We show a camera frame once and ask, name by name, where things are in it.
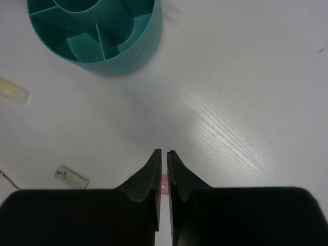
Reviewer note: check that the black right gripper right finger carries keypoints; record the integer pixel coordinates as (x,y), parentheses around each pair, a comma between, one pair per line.
(182,182)

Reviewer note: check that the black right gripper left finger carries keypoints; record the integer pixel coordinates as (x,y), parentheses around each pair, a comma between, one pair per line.
(139,212)

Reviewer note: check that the pink highlighter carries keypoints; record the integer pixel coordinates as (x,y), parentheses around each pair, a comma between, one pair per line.
(164,185)

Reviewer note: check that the yellow highlighter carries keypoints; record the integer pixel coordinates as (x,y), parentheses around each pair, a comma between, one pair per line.
(14,92)

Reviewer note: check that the grey rectangular eraser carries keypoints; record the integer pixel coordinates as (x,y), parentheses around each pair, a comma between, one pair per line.
(71,178)

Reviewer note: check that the teal round divided organizer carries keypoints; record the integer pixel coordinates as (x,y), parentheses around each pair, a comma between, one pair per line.
(105,37)

